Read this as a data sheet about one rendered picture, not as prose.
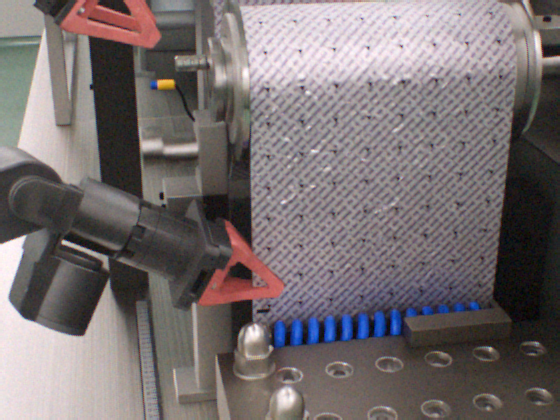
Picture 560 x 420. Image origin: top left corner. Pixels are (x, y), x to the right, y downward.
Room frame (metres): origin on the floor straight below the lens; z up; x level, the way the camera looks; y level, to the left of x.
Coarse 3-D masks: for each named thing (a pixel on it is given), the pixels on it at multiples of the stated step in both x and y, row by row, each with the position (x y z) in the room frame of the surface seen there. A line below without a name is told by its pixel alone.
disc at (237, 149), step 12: (228, 0) 0.79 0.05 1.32; (228, 12) 0.79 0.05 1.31; (240, 12) 0.75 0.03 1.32; (240, 24) 0.73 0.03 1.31; (240, 36) 0.73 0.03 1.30; (240, 48) 0.72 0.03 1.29; (240, 60) 0.72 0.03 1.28; (240, 72) 0.72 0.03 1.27; (240, 132) 0.73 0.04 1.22; (240, 144) 0.73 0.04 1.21; (240, 156) 0.73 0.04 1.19
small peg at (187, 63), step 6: (180, 60) 0.78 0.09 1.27; (186, 60) 0.78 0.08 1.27; (192, 60) 0.78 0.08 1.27; (198, 60) 0.78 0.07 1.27; (204, 60) 0.78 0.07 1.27; (180, 66) 0.78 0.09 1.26; (186, 66) 0.78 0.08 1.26; (192, 66) 0.78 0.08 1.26; (198, 66) 0.78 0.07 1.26; (204, 66) 0.78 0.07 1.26
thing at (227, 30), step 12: (228, 24) 0.76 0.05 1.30; (516, 24) 0.79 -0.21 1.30; (228, 36) 0.77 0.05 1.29; (516, 36) 0.78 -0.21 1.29; (516, 48) 0.77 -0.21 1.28; (240, 84) 0.72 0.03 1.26; (516, 84) 0.77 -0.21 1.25; (240, 96) 0.72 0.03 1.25; (516, 96) 0.77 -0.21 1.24; (240, 108) 0.72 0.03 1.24; (516, 108) 0.77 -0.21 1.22; (240, 120) 0.72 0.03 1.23; (228, 132) 0.78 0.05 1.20
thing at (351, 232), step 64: (256, 192) 0.72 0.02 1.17; (320, 192) 0.73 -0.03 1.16; (384, 192) 0.74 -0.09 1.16; (448, 192) 0.75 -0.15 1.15; (256, 256) 0.72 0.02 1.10; (320, 256) 0.73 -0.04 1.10; (384, 256) 0.74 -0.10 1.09; (448, 256) 0.75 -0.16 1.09; (256, 320) 0.72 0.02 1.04; (320, 320) 0.73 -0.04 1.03
